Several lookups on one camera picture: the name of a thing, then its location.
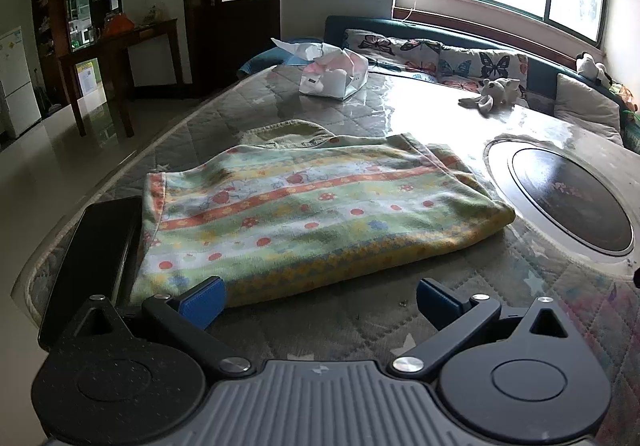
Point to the butterfly print pillow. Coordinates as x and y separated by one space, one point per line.
385 51
485 68

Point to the orange bag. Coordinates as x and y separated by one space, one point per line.
119 23

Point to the round black induction cooktop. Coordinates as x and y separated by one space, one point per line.
570 198

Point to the black flat device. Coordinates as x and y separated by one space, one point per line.
95 261

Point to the blue cushion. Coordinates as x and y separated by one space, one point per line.
265 63

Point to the white refrigerator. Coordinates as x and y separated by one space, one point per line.
17 81

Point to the dark wooden door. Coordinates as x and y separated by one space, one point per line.
235 1

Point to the white stuffed bunny toy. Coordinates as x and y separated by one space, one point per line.
492 93

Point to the pastel striped patterned towel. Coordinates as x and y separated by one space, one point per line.
310 216

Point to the colourful stuffed toys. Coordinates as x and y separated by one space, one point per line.
627 101

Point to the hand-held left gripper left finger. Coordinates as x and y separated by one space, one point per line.
202 303

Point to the white pink tissue bag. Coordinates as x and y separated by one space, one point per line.
332 73

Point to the dark wooden side table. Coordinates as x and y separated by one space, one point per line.
120 51

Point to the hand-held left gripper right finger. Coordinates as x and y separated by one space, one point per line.
437 303

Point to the grey pillow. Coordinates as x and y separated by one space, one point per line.
587 108

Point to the panda plush toy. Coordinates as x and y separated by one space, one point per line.
592 68

